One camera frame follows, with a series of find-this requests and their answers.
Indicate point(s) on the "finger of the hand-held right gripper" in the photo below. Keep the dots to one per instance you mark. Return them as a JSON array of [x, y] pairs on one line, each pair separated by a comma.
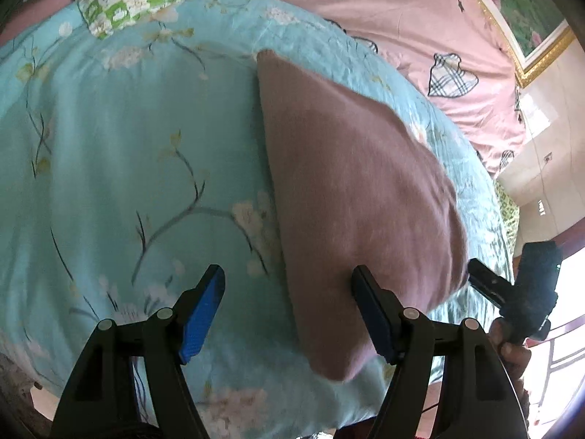
[[486, 281]]

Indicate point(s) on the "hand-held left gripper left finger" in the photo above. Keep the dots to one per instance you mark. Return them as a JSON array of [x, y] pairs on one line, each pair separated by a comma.
[[203, 315]]

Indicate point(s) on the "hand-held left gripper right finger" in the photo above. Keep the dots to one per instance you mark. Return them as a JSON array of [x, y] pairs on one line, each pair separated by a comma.
[[374, 315]]

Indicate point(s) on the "pink knit sweater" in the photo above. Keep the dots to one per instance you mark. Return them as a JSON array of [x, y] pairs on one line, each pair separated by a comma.
[[356, 201]]

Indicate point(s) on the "person's right hand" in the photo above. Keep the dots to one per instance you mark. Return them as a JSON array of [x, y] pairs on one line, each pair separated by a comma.
[[514, 352]]

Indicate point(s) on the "green patterned cloth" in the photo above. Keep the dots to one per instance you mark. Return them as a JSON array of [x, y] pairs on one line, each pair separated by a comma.
[[508, 215]]

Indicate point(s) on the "teal floral blanket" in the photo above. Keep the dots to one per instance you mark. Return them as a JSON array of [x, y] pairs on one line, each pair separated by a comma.
[[137, 155]]

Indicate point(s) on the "gold framed floral picture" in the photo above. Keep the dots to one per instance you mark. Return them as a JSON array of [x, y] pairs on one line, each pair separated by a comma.
[[521, 9]]

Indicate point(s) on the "pink bedsheet with plaid hearts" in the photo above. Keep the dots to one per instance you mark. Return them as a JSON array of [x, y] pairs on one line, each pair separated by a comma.
[[411, 13]]

